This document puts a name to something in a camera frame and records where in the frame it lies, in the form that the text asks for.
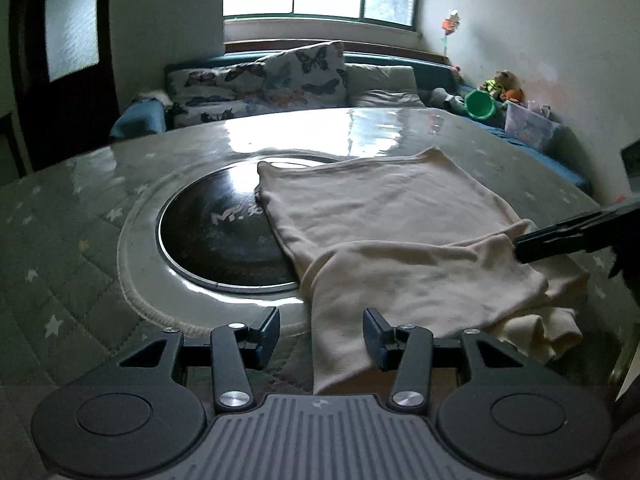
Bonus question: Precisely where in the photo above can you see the clear plastic storage box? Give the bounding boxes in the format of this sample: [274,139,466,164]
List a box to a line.
[504,101,561,151]

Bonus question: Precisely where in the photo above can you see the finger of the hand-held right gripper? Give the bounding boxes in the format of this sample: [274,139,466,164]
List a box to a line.
[514,208,621,263]

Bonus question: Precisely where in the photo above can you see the colourful pinwheel toy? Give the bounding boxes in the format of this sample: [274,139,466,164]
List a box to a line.
[440,9,463,61]

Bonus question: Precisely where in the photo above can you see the beige cushion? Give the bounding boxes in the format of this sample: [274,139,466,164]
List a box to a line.
[345,65,426,108]

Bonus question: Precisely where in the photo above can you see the green toy bucket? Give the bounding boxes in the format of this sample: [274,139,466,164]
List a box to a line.
[462,89,498,121]

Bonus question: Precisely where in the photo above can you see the grey plush toy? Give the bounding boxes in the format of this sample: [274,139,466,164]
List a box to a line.
[430,87,466,111]

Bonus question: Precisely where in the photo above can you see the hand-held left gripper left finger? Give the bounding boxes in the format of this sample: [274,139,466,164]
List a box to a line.
[75,306,281,413]

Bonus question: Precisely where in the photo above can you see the butterfly print pillow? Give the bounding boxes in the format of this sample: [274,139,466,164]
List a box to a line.
[260,40,348,108]
[167,62,271,128]

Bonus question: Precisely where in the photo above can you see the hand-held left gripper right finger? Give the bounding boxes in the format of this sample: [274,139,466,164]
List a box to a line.
[362,307,566,413]

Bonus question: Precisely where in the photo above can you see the blue blanket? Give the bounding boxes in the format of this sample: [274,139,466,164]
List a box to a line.
[110,100,168,141]

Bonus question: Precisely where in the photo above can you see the white cooktop surround ring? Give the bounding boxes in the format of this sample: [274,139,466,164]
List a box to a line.
[119,147,346,341]

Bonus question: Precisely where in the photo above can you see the cream shirt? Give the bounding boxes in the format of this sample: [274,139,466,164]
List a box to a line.
[256,146,591,396]

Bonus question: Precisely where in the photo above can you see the teal sofa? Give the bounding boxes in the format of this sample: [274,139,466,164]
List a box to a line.
[110,50,596,196]

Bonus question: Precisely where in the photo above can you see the white cloth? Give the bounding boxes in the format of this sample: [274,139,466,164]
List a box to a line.
[135,89,173,106]

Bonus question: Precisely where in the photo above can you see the black round induction cooktop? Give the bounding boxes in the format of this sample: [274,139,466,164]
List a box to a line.
[157,157,346,293]

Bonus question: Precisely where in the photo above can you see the dark door with frosted glass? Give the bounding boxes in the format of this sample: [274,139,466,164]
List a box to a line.
[10,0,123,173]

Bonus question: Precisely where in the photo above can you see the colourful plush toy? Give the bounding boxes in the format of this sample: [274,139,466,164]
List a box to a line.
[480,70,526,103]

